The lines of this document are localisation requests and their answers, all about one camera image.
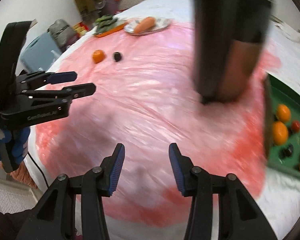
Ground dark plum back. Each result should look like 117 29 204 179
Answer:
113 51 122 62

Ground carrot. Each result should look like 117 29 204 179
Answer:
133 17 156 34

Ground orange oval dish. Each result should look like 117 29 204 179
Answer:
94 21 128 38

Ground person left forearm hand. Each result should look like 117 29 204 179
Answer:
0 127 30 164

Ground grey bag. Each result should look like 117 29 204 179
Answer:
47 19 78 52

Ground light blue suitcase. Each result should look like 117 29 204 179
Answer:
20 32 62 73

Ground purple bucket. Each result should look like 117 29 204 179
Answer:
103 0 120 15

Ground red yellow box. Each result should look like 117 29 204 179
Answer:
72 22 90 37

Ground orange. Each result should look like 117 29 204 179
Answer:
272 121 289 146
275 104 291 124
92 50 106 64

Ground dark plum front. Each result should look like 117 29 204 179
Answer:
282 144 294 158

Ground pink plastic sheet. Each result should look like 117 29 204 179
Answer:
36 23 281 227

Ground dark plum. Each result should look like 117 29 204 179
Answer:
282 144 294 158
113 51 122 62

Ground green tray box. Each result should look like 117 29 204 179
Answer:
264 74 300 179

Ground crumpled white blanket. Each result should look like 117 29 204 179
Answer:
275 22 300 43

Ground green leafy vegetable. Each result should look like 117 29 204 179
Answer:
94 15 118 34

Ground black electric kettle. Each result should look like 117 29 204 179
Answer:
193 0 273 104

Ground striped white plate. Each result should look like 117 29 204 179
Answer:
123 16 172 36

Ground orange back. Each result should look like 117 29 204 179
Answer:
92 50 106 64

